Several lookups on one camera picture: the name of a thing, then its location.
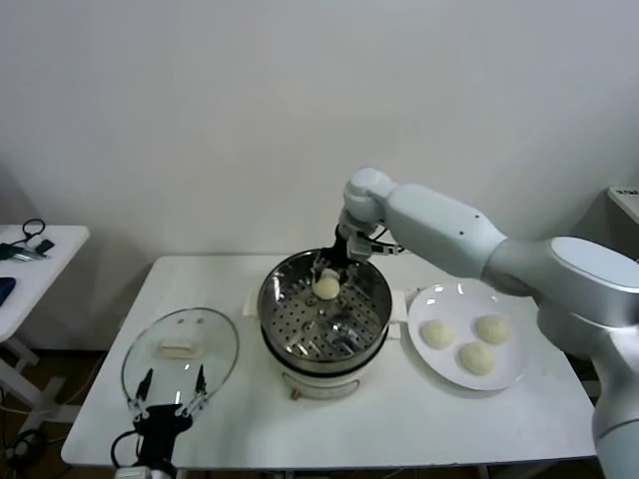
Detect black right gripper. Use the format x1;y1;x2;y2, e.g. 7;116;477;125
309;224;361;290

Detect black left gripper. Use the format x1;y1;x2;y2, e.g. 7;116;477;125
128;363;210;463

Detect white steamed baozi bun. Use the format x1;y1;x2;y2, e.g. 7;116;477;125
312;268;341;302
457;342;496;376
420;319;455;349
472;315;511;345

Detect round glass pot lid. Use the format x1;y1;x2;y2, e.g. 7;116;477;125
122;307;241;413

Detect stainless steel steamer basket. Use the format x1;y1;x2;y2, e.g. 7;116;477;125
243;247;408;373

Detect white electric cooker base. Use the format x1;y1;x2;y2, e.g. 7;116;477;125
264;318;403;402

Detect white side table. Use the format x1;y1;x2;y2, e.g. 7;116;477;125
0;225;90;430

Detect white round plate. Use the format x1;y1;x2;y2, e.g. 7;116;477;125
407;283;530;391

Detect green tool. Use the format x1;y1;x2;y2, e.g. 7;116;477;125
0;242;51;263

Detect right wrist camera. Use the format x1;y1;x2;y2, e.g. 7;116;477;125
346;233;403;261

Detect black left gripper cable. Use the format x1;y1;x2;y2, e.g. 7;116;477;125
110;429;146;468

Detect black floor cables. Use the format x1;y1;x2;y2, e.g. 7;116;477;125
0;428;51;475

